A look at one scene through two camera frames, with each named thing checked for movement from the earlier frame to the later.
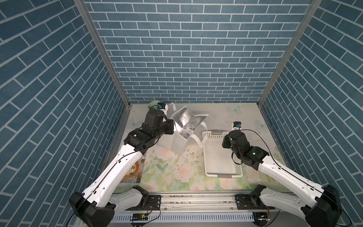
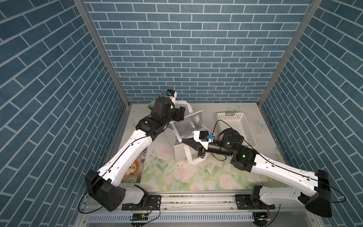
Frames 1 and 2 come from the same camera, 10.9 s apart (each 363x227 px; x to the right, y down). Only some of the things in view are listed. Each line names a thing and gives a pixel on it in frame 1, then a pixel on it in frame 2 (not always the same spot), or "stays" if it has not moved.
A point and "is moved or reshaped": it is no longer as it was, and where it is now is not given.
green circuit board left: [139, 217] stays
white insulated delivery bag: [187, 125] is moved or reshaped
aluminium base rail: [211, 208] stays
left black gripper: [168, 123] to [179, 113]
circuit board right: [261, 218] stays
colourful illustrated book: [134, 174] stays
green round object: [153, 104] stays
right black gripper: [226, 138] to [195, 144]
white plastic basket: [218, 160] to [237, 121]
